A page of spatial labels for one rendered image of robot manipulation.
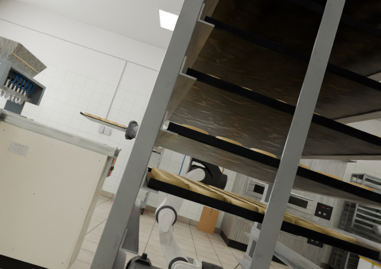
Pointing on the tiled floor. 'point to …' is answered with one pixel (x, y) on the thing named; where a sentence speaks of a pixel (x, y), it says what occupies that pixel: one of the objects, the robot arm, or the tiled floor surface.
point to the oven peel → (208, 220)
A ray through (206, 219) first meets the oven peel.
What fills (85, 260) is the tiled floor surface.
